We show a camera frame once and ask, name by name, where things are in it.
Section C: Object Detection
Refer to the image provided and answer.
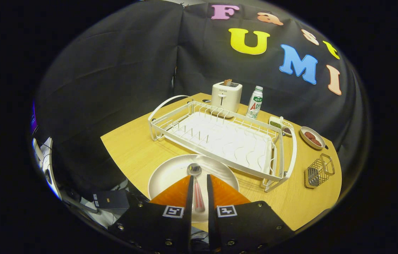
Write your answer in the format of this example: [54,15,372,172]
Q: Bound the white wire dish rack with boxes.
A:
[148,95,297,193]

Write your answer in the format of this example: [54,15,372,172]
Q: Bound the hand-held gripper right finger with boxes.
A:
[207,174,295,254]

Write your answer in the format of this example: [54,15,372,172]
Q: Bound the white device with cables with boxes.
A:
[32,137,62,200]

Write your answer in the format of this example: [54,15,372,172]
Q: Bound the metal wire basket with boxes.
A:
[304,153,335,189]

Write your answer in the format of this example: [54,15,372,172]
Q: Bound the black flat box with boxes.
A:
[93,190,131,212]

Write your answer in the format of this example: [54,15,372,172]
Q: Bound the white toaster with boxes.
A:
[211,81,243,114]

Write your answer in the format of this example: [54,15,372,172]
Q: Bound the black backdrop cloth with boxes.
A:
[33,0,370,198]

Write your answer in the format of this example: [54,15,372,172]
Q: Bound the white divided dish with beans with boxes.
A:
[269,116,294,137]

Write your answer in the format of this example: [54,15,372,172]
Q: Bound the white drink bottle green label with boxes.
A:
[246,86,263,119]

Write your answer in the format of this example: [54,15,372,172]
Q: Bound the grey round plate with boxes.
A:
[299,126,326,150]

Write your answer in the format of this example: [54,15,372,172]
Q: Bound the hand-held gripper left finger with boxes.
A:
[107,175,194,254]

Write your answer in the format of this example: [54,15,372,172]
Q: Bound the red meat pieces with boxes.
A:
[304,131,322,147]

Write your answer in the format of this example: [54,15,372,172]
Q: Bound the white plate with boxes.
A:
[148,154,240,223]

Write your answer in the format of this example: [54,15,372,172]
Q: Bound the pink handled metal spoon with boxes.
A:
[187,163,206,213]

